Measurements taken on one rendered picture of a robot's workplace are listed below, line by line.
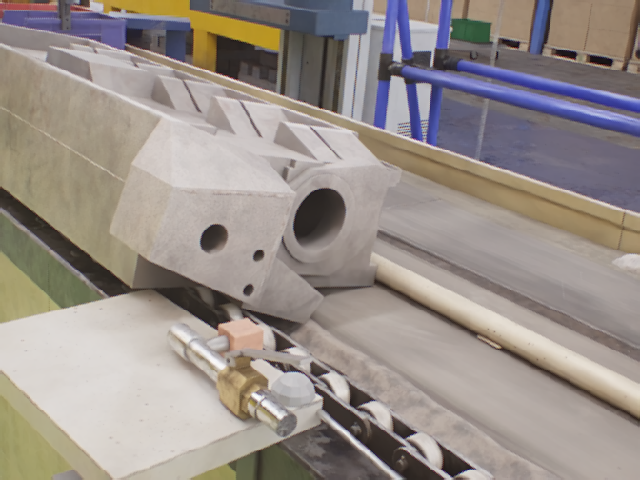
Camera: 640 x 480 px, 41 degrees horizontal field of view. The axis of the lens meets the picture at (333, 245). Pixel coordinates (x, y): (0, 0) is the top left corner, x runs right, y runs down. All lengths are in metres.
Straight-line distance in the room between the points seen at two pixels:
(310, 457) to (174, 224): 0.27
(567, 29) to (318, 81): 8.21
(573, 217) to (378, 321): 0.56
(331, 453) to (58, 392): 0.25
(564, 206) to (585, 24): 9.84
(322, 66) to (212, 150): 2.58
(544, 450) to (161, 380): 0.37
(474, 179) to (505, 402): 0.80
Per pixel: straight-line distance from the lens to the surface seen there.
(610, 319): 1.21
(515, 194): 1.61
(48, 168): 1.19
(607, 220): 1.50
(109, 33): 2.81
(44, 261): 1.23
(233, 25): 6.84
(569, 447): 0.89
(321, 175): 1.04
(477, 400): 0.93
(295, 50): 3.50
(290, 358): 0.68
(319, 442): 0.79
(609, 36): 11.16
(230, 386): 0.75
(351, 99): 3.34
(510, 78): 1.96
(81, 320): 0.93
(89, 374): 0.83
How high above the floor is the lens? 1.20
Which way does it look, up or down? 20 degrees down
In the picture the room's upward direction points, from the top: 6 degrees clockwise
